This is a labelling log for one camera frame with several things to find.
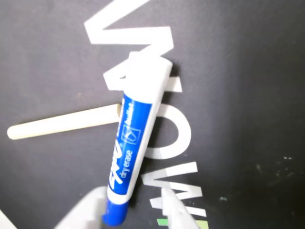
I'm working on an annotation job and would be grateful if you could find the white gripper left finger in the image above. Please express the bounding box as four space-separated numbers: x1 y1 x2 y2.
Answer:
53 186 108 229

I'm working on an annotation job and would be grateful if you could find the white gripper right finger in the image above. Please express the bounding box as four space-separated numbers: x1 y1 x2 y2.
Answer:
161 187 200 229

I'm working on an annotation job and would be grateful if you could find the blue dry erase marker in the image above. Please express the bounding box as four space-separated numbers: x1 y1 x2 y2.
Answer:
102 50 173 227

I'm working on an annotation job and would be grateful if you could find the dark grey printed mat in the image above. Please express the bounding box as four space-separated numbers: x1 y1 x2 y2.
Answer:
0 0 305 229

